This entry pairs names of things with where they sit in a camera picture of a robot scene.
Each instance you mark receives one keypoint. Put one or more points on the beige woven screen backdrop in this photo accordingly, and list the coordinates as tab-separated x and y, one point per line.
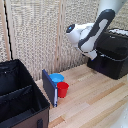
33	33

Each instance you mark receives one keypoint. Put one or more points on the black air fryer housing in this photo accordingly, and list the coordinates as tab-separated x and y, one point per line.
115	53

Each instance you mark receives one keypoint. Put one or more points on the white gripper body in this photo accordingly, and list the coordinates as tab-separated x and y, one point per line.
92	54

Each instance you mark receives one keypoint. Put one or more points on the red plastic cup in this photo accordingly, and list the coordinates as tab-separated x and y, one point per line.
62	89

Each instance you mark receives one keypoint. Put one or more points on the black air fryer drawer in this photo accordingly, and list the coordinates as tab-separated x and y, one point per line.
106	66

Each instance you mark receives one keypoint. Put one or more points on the black fabric storage box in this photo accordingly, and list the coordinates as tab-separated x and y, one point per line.
18	96

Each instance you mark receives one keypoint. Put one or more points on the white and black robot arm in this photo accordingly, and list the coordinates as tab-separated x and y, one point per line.
90	30

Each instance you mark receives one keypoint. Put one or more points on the dark blue flat board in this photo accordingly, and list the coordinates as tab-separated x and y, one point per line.
49	87

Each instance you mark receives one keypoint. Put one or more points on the blue plastic bowl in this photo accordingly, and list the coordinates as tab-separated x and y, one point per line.
56	78

